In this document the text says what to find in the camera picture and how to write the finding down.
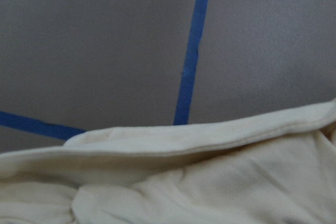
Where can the cream long-sleeve graphic shirt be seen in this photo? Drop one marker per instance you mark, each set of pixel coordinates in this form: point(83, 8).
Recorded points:
point(272, 168)

